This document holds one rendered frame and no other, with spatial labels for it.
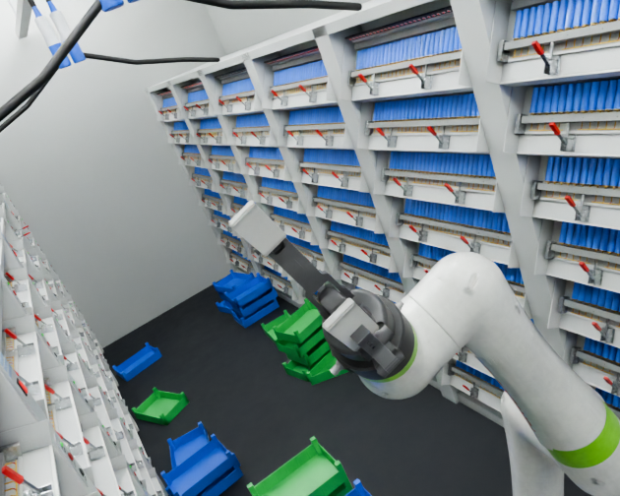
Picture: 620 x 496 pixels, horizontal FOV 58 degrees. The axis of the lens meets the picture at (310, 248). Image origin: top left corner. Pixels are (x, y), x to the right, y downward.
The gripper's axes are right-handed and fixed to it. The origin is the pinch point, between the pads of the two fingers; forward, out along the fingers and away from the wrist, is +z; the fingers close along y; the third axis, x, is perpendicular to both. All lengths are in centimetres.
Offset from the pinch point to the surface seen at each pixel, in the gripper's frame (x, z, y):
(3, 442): -60, -37, 41
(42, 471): -57, -39, 31
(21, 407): -54, -37, 43
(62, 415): -75, -79, 69
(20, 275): -85, -109, 159
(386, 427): -29, -223, 44
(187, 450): -117, -228, 111
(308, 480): -56, -163, 35
